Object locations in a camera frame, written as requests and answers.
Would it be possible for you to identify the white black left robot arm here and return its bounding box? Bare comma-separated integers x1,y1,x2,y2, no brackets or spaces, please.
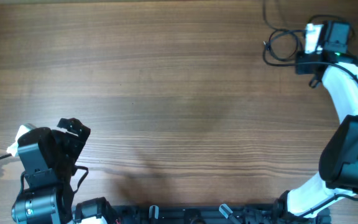
8,118,121,223

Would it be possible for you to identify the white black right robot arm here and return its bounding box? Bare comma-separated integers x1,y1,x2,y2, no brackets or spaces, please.
252,16,358,223

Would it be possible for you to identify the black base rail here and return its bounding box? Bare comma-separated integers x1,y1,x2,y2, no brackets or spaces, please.
113,205,273,224

